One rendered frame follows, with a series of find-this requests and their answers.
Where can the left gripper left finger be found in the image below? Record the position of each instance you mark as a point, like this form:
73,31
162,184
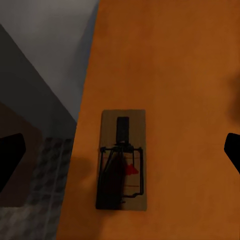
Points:
12,150

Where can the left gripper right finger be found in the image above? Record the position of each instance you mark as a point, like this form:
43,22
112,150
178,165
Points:
232,149

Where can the cabinet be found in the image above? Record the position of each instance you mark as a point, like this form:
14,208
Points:
179,60

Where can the mousetrap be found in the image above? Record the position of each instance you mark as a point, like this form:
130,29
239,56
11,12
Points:
122,172

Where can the door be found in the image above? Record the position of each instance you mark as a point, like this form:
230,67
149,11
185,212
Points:
31,201

